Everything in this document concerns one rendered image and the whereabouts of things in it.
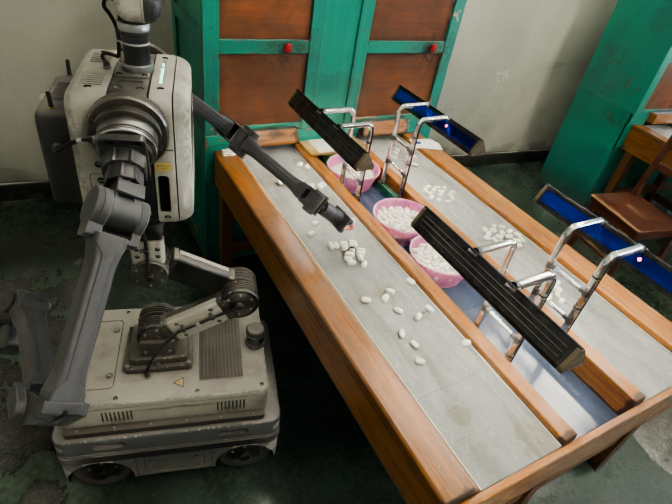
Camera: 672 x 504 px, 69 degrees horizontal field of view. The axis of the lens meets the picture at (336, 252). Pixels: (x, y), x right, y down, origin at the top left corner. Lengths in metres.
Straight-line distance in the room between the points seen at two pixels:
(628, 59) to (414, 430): 3.44
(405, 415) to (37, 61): 2.68
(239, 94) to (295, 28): 0.38
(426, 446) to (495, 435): 0.22
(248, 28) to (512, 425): 1.82
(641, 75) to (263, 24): 2.80
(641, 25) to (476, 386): 3.23
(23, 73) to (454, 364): 2.70
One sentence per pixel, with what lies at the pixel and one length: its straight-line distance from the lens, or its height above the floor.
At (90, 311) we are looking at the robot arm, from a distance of 0.98.
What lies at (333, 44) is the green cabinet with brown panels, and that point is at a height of 1.25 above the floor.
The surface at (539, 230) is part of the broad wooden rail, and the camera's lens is 2.35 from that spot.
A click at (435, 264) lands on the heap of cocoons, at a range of 1.93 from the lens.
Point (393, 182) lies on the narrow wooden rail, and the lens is 2.39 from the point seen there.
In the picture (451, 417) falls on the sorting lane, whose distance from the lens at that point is 1.46.
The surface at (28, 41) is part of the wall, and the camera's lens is 3.23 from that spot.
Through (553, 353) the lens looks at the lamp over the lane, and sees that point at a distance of 1.27.
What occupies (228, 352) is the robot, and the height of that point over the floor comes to 0.48.
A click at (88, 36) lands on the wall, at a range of 3.20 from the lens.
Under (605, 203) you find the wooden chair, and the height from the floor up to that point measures 0.46.
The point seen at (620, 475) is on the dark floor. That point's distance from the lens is 2.65.
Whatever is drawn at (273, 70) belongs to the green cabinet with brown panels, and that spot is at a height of 1.13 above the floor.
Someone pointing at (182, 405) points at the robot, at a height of 0.43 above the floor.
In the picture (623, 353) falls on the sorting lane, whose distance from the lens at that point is 1.96.
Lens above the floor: 1.87
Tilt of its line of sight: 37 degrees down
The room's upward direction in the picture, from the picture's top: 10 degrees clockwise
